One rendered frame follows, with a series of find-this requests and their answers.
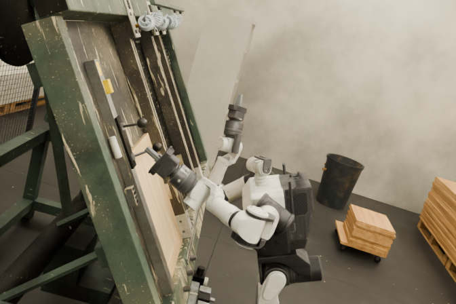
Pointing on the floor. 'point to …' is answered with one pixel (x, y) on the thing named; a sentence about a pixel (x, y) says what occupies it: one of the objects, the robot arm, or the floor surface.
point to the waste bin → (338, 180)
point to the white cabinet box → (218, 73)
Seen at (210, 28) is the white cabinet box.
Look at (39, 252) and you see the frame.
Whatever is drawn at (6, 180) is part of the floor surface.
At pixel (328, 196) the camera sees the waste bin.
